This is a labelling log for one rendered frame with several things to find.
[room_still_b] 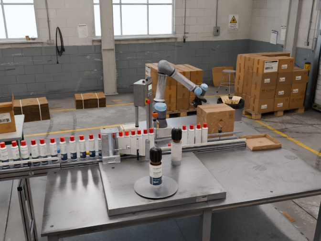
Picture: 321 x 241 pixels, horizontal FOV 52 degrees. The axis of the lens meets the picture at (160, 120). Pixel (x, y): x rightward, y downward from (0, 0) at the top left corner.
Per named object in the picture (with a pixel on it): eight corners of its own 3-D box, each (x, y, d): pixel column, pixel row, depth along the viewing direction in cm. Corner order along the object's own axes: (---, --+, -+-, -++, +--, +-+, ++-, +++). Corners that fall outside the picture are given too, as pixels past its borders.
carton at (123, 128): (122, 136, 332) (122, 129, 330) (120, 132, 343) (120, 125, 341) (138, 134, 337) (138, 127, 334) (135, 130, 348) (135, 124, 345)
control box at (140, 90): (133, 105, 275) (133, 83, 269) (141, 100, 290) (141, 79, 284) (144, 107, 272) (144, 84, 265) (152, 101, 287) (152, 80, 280)
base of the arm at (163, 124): (154, 128, 326) (155, 119, 323) (151, 124, 340) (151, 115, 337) (169, 127, 330) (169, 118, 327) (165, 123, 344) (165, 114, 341)
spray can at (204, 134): (202, 146, 297) (203, 124, 290) (200, 144, 302) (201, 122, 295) (208, 145, 298) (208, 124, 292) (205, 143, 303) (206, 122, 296)
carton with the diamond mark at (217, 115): (205, 138, 321) (206, 112, 312) (196, 130, 343) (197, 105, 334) (233, 135, 329) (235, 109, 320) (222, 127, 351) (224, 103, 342)
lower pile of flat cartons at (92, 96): (75, 109, 696) (74, 99, 689) (74, 102, 745) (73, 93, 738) (106, 107, 713) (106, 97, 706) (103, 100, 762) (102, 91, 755)
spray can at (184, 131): (181, 148, 292) (182, 126, 285) (180, 146, 297) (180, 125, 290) (187, 147, 293) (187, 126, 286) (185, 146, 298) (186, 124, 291)
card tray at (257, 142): (251, 150, 300) (252, 146, 298) (238, 140, 323) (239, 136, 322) (281, 147, 307) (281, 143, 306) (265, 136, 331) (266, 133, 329)
